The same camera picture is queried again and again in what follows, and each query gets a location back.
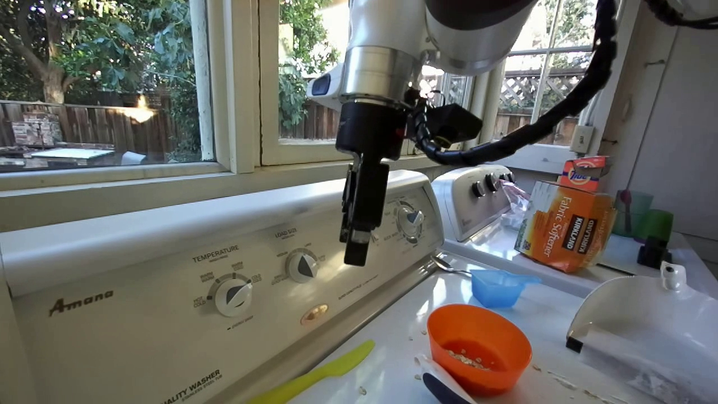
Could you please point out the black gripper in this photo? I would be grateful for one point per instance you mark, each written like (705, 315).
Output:
(370, 131)

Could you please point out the white temperature knob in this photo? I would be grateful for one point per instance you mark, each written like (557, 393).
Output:
(232, 297)

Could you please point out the white load size knob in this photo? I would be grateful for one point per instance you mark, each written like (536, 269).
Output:
(301, 265)

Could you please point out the large white timer knob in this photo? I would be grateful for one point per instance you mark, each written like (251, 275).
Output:
(408, 221)

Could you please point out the metal spoon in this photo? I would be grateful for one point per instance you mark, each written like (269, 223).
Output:
(450, 265)

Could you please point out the yellow-green plastic spatula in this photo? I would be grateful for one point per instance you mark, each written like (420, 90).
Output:
(328, 370)

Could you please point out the dark dryer knob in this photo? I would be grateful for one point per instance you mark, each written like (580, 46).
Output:
(474, 190)
(492, 183)

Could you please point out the blue plastic cup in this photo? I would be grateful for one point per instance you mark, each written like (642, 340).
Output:
(497, 287)

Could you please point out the orange plastic bowl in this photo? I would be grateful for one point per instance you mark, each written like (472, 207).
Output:
(479, 349)

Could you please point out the clear plastic bag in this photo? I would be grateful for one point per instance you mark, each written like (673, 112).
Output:
(513, 203)

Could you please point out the black brush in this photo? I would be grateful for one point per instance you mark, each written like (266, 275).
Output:
(439, 392)

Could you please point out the orange cardboard box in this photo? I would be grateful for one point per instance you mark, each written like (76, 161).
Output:
(564, 226)

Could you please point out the white Amana washing machine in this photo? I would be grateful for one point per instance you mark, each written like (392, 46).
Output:
(135, 337)

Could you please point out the white washer lid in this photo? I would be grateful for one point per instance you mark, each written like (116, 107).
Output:
(567, 373)

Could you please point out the translucent green cup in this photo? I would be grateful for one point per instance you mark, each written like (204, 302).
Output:
(631, 213)
(660, 228)

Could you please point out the brown wooden fence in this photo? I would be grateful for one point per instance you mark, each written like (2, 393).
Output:
(97, 127)

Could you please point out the small black object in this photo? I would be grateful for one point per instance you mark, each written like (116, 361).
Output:
(654, 253)

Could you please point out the grey outdoor table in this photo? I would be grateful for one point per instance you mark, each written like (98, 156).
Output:
(70, 156)

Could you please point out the small white bottle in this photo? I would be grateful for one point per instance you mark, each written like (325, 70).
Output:
(673, 275)

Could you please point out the white window frame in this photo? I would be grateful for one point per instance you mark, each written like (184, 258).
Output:
(237, 90)

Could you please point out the white wall outlet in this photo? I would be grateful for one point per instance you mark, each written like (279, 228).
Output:
(584, 140)

